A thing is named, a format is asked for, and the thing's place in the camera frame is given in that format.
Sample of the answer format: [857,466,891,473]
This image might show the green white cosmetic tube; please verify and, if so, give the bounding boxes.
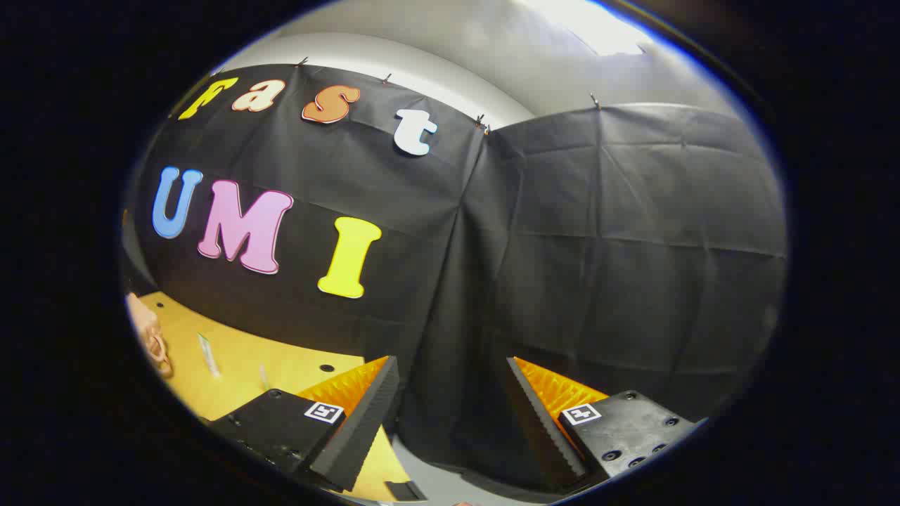
[197,332,222,379]

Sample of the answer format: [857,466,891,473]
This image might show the black backdrop cloth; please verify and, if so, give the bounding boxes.
[123,65,788,493]

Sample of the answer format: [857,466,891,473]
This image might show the small pink suitcase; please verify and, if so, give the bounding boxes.
[125,292,174,377]

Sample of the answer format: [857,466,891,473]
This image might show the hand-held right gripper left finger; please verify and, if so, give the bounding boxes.
[209,356,399,491]

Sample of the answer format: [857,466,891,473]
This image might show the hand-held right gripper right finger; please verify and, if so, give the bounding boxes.
[508,357,707,491]

